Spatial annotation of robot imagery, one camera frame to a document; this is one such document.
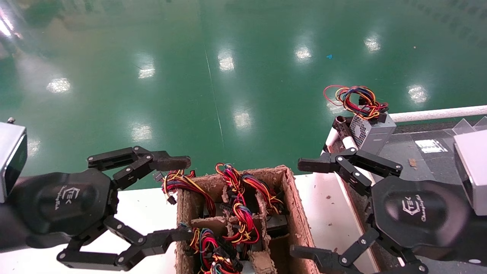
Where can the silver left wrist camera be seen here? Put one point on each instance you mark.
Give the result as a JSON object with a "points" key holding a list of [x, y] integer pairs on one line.
{"points": [[11, 160]]}

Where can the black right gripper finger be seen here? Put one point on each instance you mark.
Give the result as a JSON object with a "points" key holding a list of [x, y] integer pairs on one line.
{"points": [[376, 163], [323, 258]]}

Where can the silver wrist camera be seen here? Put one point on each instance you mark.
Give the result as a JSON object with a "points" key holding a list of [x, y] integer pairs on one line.
{"points": [[11, 160], [473, 171]]}

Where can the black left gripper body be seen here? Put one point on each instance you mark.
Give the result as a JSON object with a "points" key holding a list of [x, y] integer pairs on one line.
{"points": [[64, 201]]}

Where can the small brown cardboard chip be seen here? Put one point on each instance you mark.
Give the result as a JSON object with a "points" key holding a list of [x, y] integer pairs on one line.
{"points": [[412, 162]]}

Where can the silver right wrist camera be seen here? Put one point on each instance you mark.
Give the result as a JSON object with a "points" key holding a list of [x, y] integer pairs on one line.
{"points": [[473, 171]]}

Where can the brown cardboard divider box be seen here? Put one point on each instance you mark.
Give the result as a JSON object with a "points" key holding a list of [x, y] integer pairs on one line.
{"points": [[295, 205]]}

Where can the dark rusty pipe stub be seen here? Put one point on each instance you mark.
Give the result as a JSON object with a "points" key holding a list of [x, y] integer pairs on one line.
{"points": [[342, 129]]}

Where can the short white pipe leg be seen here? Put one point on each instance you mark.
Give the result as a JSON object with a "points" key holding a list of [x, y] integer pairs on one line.
{"points": [[331, 137]]}

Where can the white pipe cross rail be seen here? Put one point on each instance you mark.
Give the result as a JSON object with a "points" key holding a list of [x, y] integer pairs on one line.
{"points": [[437, 113]]}

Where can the white label sticker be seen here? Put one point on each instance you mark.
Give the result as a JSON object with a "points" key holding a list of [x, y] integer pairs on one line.
{"points": [[430, 146]]}

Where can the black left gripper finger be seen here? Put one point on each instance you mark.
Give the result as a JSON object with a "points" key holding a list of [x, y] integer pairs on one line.
{"points": [[137, 160], [152, 241]]}

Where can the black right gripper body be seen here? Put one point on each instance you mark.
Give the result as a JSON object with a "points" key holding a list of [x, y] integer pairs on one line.
{"points": [[418, 213]]}

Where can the clear acrylic guide plate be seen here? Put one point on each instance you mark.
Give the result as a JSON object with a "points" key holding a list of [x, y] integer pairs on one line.
{"points": [[466, 126]]}

